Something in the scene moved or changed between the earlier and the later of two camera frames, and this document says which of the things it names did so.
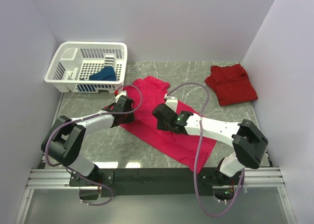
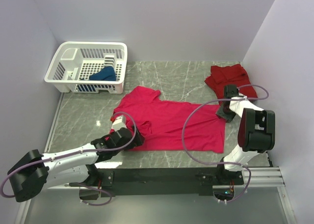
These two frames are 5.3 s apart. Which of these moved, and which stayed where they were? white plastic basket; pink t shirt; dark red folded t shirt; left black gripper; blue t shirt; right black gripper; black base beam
Moved: pink t shirt; right black gripper; left black gripper
Stayed: blue t shirt; white plastic basket; black base beam; dark red folded t shirt
